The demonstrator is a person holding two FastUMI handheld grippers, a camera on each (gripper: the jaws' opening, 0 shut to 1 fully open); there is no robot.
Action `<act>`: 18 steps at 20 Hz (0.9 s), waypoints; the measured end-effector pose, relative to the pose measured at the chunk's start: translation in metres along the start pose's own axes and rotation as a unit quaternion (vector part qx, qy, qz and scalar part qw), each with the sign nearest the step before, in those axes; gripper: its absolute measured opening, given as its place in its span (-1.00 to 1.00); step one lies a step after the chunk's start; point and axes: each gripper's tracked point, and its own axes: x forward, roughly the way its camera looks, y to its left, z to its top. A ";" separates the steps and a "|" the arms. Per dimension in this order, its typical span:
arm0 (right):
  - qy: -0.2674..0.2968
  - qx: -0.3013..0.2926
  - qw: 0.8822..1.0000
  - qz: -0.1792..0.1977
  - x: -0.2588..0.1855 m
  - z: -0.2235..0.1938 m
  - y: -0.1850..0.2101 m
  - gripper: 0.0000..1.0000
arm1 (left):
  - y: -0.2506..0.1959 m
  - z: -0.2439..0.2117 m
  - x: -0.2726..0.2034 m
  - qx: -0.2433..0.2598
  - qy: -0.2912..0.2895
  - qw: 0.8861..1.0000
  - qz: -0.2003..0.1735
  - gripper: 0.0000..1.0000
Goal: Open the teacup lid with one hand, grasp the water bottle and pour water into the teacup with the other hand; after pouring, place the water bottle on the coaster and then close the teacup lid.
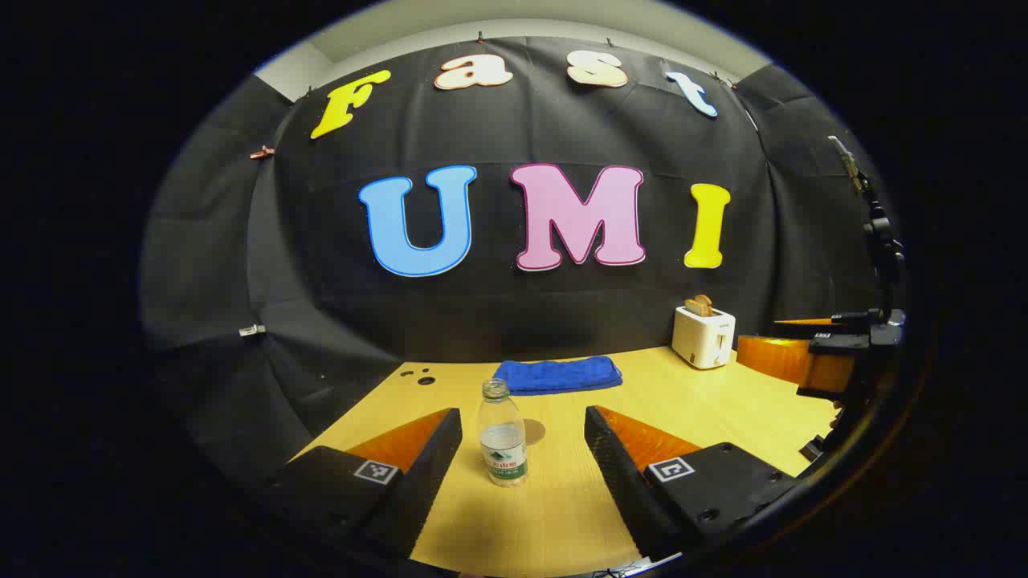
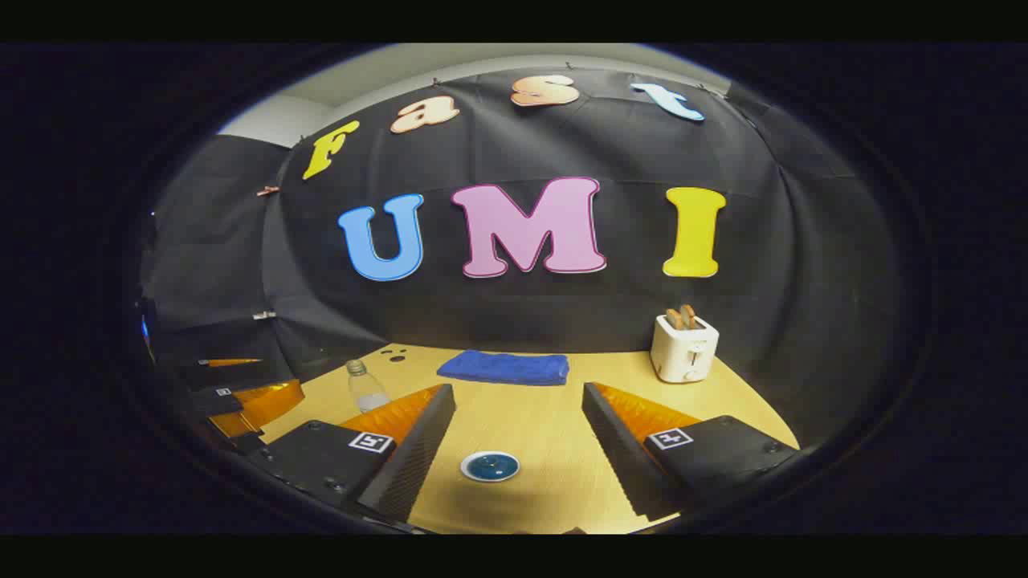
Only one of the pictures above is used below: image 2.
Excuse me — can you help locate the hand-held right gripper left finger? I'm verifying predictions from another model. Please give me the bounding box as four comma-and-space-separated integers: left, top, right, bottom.
241, 384, 457, 531

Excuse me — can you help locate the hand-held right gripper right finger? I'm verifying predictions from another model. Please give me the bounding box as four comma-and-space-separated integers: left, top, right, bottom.
581, 382, 800, 523

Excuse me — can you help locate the clear plastic water bottle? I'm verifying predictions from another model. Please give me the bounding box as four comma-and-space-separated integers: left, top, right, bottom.
347, 360, 392, 413

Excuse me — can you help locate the white toaster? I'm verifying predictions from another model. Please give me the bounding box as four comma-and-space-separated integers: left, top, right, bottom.
651, 313, 720, 384

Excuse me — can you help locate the blue folded towel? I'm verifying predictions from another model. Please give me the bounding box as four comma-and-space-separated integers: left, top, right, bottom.
437, 350, 570, 387

